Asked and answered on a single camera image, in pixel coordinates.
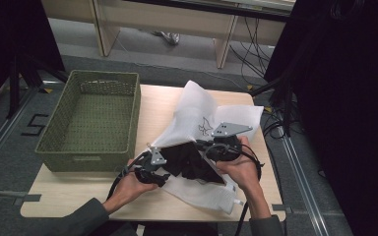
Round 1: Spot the bundle of black floor cables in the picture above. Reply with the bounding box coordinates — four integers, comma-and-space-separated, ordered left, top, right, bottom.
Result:
228, 16, 278, 80

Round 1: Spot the black metal stand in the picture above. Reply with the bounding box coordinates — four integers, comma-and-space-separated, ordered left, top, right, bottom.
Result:
6, 53, 70, 120
250, 63, 297, 138

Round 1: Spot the green woven basket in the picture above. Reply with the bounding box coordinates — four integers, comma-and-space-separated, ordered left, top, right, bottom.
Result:
33, 69, 142, 173

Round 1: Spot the thin white floor cable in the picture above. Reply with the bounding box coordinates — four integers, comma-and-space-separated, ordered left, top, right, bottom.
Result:
111, 30, 248, 91

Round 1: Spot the light wooden desk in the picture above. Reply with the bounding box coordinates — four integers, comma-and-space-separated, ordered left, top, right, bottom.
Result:
40, 0, 297, 70

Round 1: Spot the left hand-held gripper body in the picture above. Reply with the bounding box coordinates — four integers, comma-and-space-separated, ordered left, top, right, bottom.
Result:
134, 147, 168, 186

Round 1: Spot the metal floor rail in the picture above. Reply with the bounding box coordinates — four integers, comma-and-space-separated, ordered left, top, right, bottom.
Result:
0, 86, 41, 179
277, 127, 331, 236

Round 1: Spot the person's left hand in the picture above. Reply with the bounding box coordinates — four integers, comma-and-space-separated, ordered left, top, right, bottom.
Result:
114, 159, 159, 207

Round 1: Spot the white mesh laundry bag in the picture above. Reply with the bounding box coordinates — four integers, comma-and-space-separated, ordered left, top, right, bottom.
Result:
146, 80, 265, 215

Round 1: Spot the black garment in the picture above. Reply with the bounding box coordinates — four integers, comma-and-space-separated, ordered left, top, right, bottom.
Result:
159, 141, 226, 185

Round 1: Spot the right hand-held gripper cable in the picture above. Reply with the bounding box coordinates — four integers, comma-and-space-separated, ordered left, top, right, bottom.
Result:
234, 143, 266, 236

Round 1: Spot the hand-held gripper cable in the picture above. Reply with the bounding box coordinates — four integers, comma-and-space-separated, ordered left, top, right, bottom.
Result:
234, 143, 266, 236
106, 156, 146, 201

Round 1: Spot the black curtain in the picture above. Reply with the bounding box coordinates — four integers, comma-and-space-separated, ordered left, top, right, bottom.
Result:
264, 0, 378, 236
0, 0, 66, 111

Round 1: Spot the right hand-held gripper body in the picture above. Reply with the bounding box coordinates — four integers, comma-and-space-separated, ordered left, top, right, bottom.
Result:
207, 122, 254, 162

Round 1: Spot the left hand-held gripper cable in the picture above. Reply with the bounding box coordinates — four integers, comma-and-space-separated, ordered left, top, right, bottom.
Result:
106, 156, 146, 201

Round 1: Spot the person's right hand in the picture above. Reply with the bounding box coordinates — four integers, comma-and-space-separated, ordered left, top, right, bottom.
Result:
216, 136, 262, 195

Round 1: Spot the grey cable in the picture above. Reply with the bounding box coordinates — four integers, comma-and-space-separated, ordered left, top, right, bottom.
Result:
0, 186, 28, 199

